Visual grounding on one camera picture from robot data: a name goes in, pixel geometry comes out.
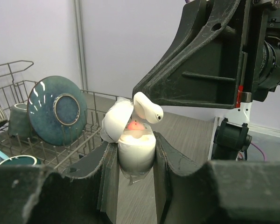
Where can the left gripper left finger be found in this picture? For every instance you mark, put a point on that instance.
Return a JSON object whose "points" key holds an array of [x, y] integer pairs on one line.
{"points": [[86, 192]]}

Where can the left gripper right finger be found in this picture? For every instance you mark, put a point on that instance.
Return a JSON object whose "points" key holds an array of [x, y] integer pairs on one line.
{"points": [[217, 192]]}

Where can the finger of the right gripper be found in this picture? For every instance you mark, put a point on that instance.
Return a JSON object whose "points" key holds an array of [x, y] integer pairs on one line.
{"points": [[202, 67]]}

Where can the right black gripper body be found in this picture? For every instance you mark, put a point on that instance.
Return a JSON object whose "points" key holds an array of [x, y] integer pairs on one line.
{"points": [[262, 52]]}

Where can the white ear-hook earbud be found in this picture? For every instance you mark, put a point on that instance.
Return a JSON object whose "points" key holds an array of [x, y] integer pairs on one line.
{"points": [[146, 109]]}

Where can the white oval earbud case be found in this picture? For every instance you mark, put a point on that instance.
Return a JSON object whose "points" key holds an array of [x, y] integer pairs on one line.
{"points": [[135, 140]]}

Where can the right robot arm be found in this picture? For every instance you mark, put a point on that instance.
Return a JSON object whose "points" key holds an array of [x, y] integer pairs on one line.
{"points": [[231, 136]]}

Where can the dark green mug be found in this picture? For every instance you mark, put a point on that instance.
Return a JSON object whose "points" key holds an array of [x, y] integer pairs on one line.
{"points": [[19, 160]]}

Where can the teal ceramic plate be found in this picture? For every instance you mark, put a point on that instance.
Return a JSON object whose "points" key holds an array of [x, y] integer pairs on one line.
{"points": [[57, 110]]}

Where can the dark teal bowl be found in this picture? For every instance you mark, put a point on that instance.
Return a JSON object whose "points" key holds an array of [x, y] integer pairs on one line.
{"points": [[19, 123]]}

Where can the grey wire dish rack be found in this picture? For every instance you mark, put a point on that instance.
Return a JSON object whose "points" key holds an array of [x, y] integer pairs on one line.
{"points": [[14, 90]]}

